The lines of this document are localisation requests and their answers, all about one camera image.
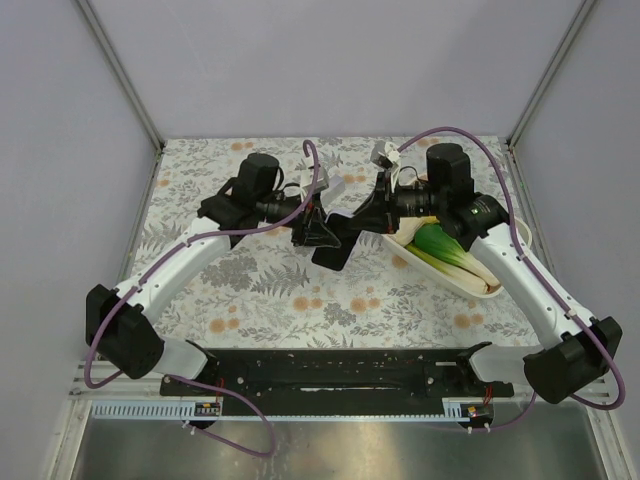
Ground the black smartphone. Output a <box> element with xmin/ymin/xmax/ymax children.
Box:
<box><xmin>312</xmin><ymin>212</ymin><xmax>360</xmax><ymax>271</ymax></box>

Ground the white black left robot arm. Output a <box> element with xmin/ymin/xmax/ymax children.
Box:
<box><xmin>83</xmin><ymin>140</ymin><xmax>327</xmax><ymax>389</ymax></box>

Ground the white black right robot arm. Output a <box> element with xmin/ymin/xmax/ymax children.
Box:
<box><xmin>347</xmin><ymin>141</ymin><xmax>626</xmax><ymax>410</ymax></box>

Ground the white toy cabbage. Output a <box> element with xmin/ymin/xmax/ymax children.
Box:
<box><xmin>390</xmin><ymin>216</ymin><xmax>438</xmax><ymax>247</ymax></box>

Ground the clear acrylic block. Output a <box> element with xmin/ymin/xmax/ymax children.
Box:
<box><xmin>323</xmin><ymin>175</ymin><xmax>346</xmax><ymax>202</ymax></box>

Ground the toy bok choy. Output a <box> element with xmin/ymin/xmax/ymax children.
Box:
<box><xmin>405</xmin><ymin>224</ymin><xmax>500</xmax><ymax>294</ymax></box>

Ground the floral tablecloth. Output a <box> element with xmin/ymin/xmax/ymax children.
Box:
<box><xmin>132</xmin><ymin>138</ymin><xmax>537</xmax><ymax>348</ymax></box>

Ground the white oval basket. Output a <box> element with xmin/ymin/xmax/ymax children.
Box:
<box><xmin>382</xmin><ymin>216</ymin><xmax>503</xmax><ymax>299</ymax></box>

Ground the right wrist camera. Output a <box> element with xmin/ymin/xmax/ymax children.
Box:
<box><xmin>370</xmin><ymin>140</ymin><xmax>401</xmax><ymax>173</ymax></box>

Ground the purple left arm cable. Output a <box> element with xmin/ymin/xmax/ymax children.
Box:
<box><xmin>83</xmin><ymin>139</ymin><xmax>321</xmax><ymax>457</ymax></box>

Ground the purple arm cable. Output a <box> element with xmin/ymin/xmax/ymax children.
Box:
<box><xmin>83</xmin><ymin>139</ymin><xmax>321</xmax><ymax>457</ymax></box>
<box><xmin>397</xmin><ymin>125</ymin><xmax>627</xmax><ymax>435</ymax></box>

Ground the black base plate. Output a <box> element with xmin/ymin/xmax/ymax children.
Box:
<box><xmin>160</xmin><ymin>349</ymin><xmax>514</xmax><ymax>418</ymax></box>

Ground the aluminium rail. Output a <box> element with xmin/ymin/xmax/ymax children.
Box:
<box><xmin>69</xmin><ymin>362</ymin><xmax>163</xmax><ymax>398</ymax></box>

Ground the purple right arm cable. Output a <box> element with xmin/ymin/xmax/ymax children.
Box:
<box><xmin>397</xmin><ymin>125</ymin><xmax>627</xmax><ymax>435</ymax></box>

